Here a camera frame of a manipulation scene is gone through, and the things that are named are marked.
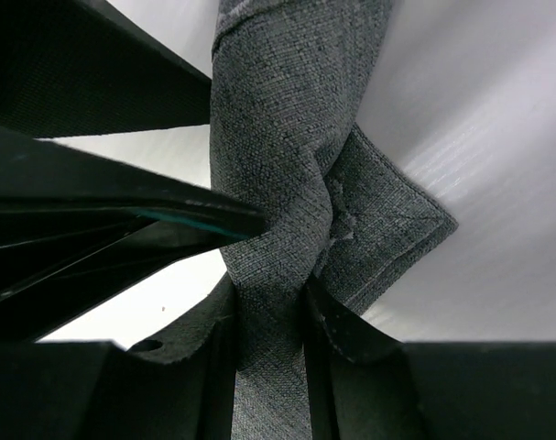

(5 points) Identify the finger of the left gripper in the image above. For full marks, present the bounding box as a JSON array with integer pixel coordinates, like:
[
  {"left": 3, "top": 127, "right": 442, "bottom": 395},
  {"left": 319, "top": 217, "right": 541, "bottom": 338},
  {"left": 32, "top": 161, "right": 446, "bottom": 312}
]
[
  {"left": 0, "top": 127, "right": 265, "bottom": 342},
  {"left": 0, "top": 0, "right": 211, "bottom": 138}
]

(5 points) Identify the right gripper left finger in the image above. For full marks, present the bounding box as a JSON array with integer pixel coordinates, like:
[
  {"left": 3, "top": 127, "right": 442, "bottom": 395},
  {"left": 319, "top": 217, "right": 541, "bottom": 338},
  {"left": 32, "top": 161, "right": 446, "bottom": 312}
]
[{"left": 0, "top": 277, "right": 237, "bottom": 439}]

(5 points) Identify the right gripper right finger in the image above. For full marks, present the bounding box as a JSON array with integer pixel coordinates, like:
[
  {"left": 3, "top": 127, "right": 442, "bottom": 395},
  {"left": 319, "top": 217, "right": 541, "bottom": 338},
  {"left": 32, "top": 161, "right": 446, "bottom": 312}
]
[{"left": 302, "top": 280, "right": 556, "bottom": 440}]

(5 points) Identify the grey cloth napkin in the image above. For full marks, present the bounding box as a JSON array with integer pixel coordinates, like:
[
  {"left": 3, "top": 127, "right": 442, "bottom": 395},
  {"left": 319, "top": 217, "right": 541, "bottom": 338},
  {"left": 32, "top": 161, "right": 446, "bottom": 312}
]
[{"left": 210, "top": 1, "right": 457, "bottom": 439}]

